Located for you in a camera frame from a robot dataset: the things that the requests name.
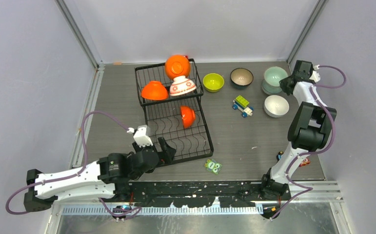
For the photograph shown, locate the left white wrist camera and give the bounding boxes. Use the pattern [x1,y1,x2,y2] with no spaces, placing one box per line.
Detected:
[127,125,153,148]

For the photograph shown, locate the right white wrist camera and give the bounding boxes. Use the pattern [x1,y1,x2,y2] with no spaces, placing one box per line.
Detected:
[309,65,321,83]

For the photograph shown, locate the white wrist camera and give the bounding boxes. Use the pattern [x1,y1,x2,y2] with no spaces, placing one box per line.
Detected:
[309,65,321,83]
[127,125,153,148]

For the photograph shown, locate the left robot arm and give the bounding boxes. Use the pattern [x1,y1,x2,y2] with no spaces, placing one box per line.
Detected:
[23,137,177,212]

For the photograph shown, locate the yellow green bowl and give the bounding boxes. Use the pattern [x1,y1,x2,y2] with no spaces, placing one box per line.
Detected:
[202,73,225,93]

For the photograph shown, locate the green owl number tile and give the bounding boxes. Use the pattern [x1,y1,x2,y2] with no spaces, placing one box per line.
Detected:
[204,159,222,175]

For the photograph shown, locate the black wire dish rack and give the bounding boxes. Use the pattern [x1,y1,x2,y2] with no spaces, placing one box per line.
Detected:
[135,58,214,165]

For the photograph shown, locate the orange bowl upper shelf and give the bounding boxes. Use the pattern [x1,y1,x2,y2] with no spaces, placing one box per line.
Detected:
[140,80,169,100]

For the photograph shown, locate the orange bowl lower shelf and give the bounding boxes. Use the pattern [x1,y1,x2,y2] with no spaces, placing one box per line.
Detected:
[180,106,196,129]

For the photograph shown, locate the white red patterned bowl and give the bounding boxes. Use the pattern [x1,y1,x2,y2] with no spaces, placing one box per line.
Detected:
[169,76,197,97]

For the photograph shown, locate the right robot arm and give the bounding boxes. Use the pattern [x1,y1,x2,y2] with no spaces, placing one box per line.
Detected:
[259,60,336,200]

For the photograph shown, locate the floral pale green bowl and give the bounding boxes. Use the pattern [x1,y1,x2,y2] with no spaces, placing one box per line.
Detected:
[264,66,289,87]

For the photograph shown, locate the orange bowl shelf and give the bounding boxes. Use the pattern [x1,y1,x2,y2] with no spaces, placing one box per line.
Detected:
[140,80,169,100]
[180,106,196,129]

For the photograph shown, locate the toy brick car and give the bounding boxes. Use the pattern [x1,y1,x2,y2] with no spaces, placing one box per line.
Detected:
[232,95,254,118]

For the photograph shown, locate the orange bowl top upright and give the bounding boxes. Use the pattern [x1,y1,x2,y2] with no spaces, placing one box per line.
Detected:
[164,55,191,80]

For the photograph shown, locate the pale green ringed bowl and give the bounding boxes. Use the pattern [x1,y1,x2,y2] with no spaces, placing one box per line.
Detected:
[262,80,282,95]

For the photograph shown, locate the blue owl number tile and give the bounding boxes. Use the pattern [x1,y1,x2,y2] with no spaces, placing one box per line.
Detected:
[276,151,284,161]

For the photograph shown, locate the white ribbed bowl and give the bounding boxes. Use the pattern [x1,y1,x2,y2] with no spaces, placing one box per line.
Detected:
[264,95,290,118]

